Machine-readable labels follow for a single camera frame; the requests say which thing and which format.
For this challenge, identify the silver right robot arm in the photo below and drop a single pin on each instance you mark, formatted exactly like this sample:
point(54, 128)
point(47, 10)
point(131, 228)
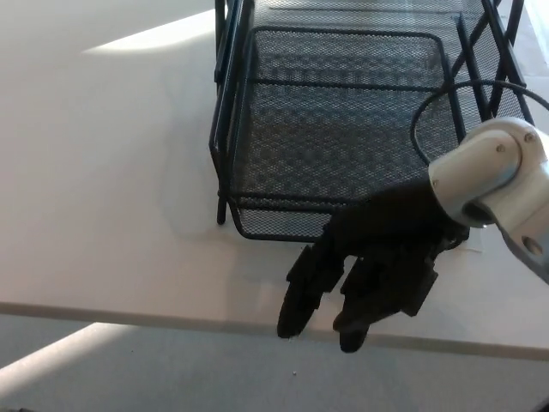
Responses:
point(484, 163)

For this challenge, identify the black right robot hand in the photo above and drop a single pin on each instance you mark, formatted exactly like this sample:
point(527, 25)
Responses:
point(386, 240)

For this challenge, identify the black metal organizer frame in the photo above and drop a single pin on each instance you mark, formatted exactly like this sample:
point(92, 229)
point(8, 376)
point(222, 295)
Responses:
point(229, 86)

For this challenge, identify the black mesh fixed tray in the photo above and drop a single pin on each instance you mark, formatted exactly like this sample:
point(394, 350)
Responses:
point(321, 129)

